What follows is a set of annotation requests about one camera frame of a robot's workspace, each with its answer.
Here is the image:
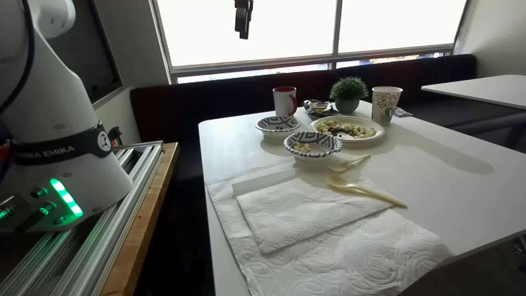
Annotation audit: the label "white plastic spoon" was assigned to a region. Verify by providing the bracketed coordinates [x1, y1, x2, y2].
[327, 174, 410, 210]

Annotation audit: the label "blue patterned bowl with beans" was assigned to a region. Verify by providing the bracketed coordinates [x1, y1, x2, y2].
[255, 115, 303, 138]

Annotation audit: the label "popcorn pieces in bowl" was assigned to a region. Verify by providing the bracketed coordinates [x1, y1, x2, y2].
[293, 139, 314, 154]

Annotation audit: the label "blue patterned bowl with popcorn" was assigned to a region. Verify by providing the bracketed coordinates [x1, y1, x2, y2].
[283, 130, 344, 161]

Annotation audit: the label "red and white mug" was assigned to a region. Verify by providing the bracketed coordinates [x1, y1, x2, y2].
[271, 85, 299, 118]

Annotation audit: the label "small folded paper towel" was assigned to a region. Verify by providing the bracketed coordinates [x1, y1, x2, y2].
[235, 176, 393, 256]

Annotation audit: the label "popcorn and coffee bean mix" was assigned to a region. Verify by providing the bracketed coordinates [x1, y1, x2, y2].
[317, 118, 378, 139]

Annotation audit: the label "white round plate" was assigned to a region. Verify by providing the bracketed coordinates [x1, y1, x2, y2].
[309, 113, 387, 146]

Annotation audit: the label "dark bench sofa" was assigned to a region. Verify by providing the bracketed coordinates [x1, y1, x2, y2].
[130, 52, 526, 158]

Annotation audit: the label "green potted plant grey pot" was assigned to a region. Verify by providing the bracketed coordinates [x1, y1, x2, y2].
[329, 75, 370, 115]

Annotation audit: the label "patterned paper cup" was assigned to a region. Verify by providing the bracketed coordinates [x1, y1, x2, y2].
[370, 85, 405, 128]

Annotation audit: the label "wooden base board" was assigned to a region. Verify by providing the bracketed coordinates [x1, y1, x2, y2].
[101, 141, 181, 296]

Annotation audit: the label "large white paper towel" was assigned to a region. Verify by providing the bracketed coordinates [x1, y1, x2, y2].
[206, 162, 454, 296]

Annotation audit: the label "white side table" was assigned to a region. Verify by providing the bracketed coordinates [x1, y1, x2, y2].
[419, 72, 526, 111]

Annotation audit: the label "window frame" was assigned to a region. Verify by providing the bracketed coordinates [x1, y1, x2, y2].
[150, 0, 474, 85]

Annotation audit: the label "aluminium rail platform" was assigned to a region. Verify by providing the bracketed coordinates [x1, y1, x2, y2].
[0, 139, 165, 296]

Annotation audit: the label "dark framed wall panel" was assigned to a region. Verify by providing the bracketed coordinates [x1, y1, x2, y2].
[48, 0, 125, 105]

